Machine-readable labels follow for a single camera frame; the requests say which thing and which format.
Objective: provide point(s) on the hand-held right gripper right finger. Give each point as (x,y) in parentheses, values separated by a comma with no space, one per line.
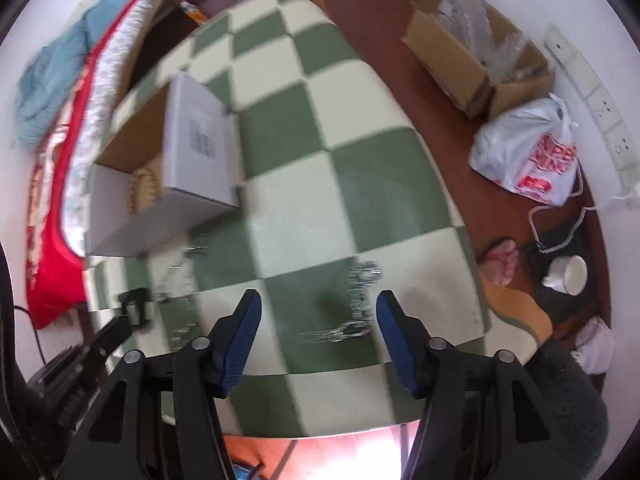
(395,347)

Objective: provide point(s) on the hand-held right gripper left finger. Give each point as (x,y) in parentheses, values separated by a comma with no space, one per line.
(244,342)

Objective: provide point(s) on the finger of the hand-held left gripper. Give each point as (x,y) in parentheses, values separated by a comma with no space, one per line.
(131,307)

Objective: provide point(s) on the white cardboard box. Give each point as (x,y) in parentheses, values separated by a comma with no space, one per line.
(195,170)

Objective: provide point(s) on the red blanket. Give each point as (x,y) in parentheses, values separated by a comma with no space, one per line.
(50,270)

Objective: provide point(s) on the pink slipper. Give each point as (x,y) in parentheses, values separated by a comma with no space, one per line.
(500,260)

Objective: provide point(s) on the dark cloth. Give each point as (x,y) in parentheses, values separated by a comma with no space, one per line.
(555,307)

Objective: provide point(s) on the green and cream checkered tablecloth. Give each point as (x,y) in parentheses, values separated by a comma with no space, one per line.
(350,185)

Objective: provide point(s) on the dark grey fleece clothing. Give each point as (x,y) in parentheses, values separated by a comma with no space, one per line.
(565,410)

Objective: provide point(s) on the white cup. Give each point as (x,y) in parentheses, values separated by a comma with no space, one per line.
(562,272)

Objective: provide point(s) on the white crumpled paper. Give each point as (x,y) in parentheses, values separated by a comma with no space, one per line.
(597,347)

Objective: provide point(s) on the white plastic bag red print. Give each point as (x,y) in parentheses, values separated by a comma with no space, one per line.
(515,150)

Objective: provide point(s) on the white fringed quilt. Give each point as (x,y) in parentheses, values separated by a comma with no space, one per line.
(110,75)

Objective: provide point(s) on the light blue towel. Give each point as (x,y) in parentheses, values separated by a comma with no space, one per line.
(65,60)

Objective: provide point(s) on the brown cardboard box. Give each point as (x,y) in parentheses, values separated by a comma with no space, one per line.
(440,55)

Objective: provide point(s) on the orange packet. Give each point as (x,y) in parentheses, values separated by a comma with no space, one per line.
(192,12)

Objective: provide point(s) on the white power strip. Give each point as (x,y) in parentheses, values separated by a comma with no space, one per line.
(600,105)

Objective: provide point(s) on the clear bubble wrap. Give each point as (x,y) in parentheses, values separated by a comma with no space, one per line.
(465,15)

